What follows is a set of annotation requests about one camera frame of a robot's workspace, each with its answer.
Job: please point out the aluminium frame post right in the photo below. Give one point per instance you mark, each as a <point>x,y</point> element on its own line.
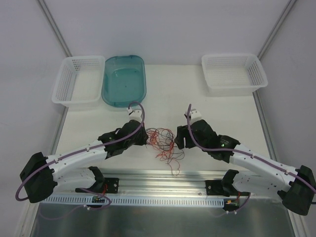
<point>276,28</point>

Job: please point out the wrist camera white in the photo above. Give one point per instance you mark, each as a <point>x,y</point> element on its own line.
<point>194,115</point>
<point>135,114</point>

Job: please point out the aluminium frame post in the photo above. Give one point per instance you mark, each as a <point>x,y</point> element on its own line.
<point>276,28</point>
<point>54,27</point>

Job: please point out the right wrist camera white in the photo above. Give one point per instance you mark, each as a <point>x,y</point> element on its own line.
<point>194,115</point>

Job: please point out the white plastic basket left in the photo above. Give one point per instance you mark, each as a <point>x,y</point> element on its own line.
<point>79,81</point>

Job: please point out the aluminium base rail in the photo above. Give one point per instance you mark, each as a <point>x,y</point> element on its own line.
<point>161,183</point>

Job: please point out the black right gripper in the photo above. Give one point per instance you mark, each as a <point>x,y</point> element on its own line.
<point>182,137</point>

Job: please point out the white plastic basket right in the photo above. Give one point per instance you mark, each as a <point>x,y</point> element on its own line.
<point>229,75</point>

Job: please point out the aluminium frame post left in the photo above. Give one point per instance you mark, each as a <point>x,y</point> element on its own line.
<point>54,27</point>

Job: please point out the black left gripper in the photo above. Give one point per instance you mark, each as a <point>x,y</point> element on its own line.
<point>142,136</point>

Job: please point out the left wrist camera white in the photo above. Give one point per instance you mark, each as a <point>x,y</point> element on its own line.
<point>135,114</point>

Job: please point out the teal transparent plastic tub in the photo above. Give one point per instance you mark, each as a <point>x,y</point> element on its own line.
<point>124,81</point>

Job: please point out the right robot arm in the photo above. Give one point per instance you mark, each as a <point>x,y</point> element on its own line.
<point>294,187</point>

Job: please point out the white plastic basket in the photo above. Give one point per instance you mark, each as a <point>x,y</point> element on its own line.
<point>229,75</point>
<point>79,81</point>

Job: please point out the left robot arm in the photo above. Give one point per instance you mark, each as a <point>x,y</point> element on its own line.
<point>43,175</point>

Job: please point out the white slotted cable duct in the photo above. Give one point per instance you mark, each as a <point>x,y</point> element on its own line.
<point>136,201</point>

